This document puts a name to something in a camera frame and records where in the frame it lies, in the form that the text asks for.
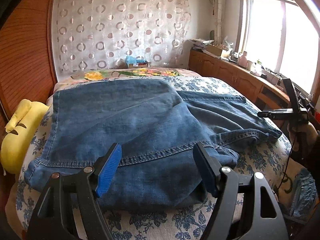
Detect window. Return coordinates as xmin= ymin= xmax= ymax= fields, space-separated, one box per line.
xmin=236 ymin=0 xmax=320 ymax=98

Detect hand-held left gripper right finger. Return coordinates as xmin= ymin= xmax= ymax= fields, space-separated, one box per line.
xmin=192 ymin=142 xmax=289 ymax=240

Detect beige window curtain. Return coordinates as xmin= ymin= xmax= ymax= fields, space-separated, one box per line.
xmin=209 ymin=0 xmax=227 ymax=45

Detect light blue plastic bag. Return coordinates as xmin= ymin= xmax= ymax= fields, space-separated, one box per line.
xmin=125 ymin=56 xmax=148 ymax=66

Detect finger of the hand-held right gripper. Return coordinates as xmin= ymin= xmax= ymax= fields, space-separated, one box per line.
xmin=282 ymin=78 xmax=302 ymax=111
xmin=257 ymin=108 xmax=304 ymax=121

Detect crumpled denim garment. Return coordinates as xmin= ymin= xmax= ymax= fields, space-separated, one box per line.
xmin=282 ymin=167 xmax=319 ymax=224

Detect pink plastic jug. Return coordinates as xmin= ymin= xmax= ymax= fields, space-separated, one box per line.
xmin=237 ymin=51 xmax=248 ymax=67

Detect yellow plush pillow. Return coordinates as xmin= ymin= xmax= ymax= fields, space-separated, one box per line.
xmin=0 ymin=99 xmax=50 ymax=174

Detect green-capped bottle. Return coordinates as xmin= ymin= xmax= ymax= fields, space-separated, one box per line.
xmin=253 ymin=60 xmax=263 ymax=76

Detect stack of papers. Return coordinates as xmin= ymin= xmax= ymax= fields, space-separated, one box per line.
xmin=190 ymin=39 xmax=213 ymax=51

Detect blue denim pants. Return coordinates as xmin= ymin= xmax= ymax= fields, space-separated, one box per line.
xmin=26 ymin=79 xmax=283 ymax=209

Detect wooden cabinet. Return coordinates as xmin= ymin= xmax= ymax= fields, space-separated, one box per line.
xmin=188 ymin=49 xmax=298 ymax=113

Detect black cable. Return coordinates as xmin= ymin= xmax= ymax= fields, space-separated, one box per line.
xmin=274 ymin=120 xmax=300 ymax=195

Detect circle-patterned sheer curtain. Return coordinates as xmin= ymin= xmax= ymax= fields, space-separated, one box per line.
xmin=51 ymin=0 xmax=193 ymax=72

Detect open cardboard box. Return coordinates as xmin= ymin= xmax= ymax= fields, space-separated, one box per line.
xmin=206 ymin=44 xmax=232 ymax=58

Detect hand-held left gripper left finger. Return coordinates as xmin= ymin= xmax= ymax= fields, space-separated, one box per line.
xmin=26 ymin=142 xmax=123 ymax=240

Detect blue floral bed sheet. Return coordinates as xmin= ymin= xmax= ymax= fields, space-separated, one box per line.
xmin=15 ymin=76 xmax=293 ymax=240

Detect person's right hand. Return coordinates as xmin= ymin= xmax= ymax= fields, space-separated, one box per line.
xmin=287 ymin=122 xmax=318 ymax=153

